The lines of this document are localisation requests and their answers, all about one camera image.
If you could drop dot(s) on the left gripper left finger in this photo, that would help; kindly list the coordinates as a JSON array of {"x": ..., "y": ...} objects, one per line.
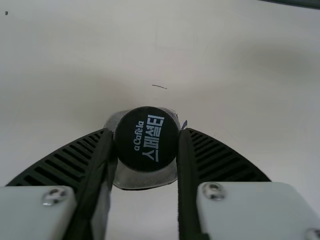
[{"x": 75, "y": 160}]

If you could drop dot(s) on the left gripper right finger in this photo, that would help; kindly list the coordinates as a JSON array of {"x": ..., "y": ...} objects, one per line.
[{"x": 212, "y": 160}]

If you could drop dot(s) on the dark coffee bottle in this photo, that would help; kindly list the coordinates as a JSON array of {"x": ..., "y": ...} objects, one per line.
[{"x": 146, "y": 140}]

